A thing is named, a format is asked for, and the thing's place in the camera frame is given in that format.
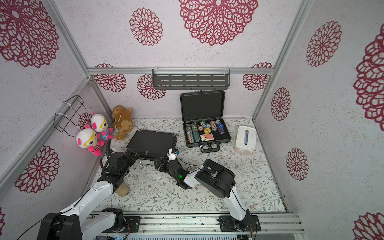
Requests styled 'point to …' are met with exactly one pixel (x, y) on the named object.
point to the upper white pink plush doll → (99, 123)
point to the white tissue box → (245, 141)
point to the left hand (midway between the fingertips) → (132, 154)
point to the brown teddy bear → (122, 122)
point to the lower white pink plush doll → (88, 138)
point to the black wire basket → (68, 114)
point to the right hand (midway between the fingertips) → (155, 160)
